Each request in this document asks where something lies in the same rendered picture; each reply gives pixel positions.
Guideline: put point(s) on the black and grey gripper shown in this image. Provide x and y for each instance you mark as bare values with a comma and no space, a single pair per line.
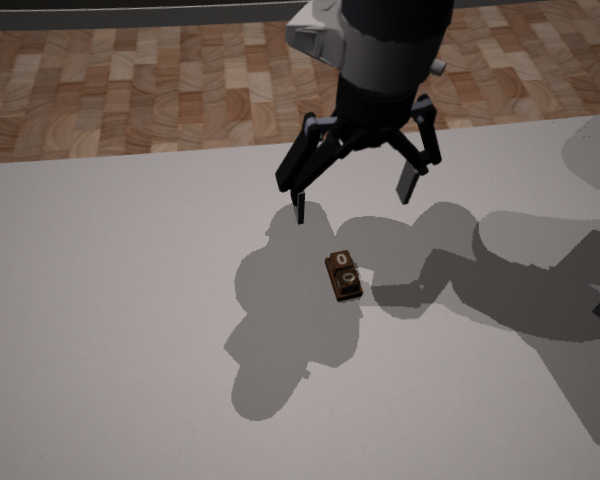
377,111

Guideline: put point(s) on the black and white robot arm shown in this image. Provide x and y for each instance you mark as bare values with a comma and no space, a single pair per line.
386,46

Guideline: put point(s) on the brown wooden cube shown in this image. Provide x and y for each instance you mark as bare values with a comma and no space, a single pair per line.
347,281
340,261

